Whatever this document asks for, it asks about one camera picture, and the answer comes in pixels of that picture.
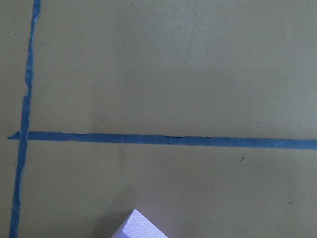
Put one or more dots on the purple foam cube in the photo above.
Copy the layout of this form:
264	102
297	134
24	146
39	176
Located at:
137	225

